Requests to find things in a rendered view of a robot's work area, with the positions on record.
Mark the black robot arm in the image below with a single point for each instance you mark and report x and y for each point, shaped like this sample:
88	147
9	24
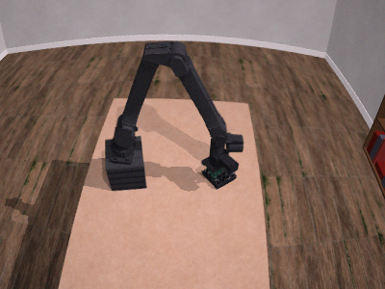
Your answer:
173	54

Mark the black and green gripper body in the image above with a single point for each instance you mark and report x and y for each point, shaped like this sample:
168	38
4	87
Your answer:
206	162

